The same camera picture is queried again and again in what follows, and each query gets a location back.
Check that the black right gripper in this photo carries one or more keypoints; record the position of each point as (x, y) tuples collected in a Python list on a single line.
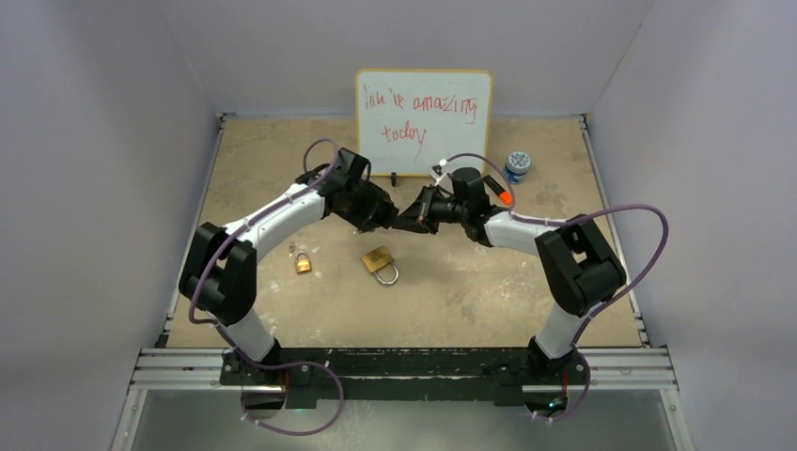
[(420, 211)]

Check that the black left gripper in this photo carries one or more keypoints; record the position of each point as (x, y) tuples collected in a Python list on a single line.
[(375, 201)]

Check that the large brass padlock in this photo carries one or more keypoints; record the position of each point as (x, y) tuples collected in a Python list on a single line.
[(380, 259)]

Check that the black padlock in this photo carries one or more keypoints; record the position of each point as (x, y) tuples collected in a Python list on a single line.
[(380, 219)]

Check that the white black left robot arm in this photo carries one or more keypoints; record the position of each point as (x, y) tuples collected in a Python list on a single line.
[(220, 274)]

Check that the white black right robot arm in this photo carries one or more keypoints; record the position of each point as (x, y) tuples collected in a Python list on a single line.
[(581, 269)]

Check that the small brass padlock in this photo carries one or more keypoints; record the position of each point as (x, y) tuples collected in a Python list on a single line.
[(302, 262)]

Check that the orange black marker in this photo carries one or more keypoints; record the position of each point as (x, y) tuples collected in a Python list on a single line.
[(498, 189)]

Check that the yellow framed whiteboard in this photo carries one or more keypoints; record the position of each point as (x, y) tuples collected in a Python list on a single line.
[(408, 120)]

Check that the blue white round tin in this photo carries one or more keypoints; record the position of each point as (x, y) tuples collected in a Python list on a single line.
[(517, 166)]

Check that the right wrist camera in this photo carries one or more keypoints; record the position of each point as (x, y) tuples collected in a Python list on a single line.
[(440, 177)]

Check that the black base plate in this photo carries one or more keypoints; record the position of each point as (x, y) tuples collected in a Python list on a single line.
[(504, 377)]

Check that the aluminium frame rail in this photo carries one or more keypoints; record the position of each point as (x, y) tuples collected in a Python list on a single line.
[(640, 372)]

